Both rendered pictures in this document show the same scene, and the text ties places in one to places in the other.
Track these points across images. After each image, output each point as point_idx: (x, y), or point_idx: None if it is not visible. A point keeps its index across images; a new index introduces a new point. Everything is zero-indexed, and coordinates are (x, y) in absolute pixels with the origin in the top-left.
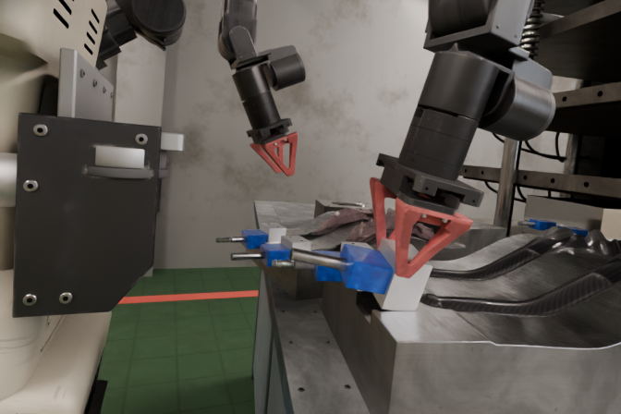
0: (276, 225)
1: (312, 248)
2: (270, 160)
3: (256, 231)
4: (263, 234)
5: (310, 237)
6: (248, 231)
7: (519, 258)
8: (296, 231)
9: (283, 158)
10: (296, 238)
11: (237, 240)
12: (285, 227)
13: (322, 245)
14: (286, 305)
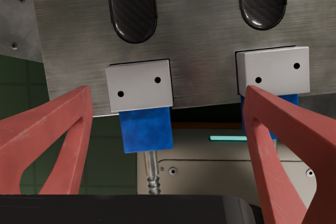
0: (135, 76)
1: (228, 12)
2: (76, 169)
3: (140, 124)
4: (167, 113)
5: None
6: (141, 143)
7: None
8: None
9: (68, 102)
10: (279, 73)
11: (157, 160)
12: (166, 63)
13: None
14: (327, 102)
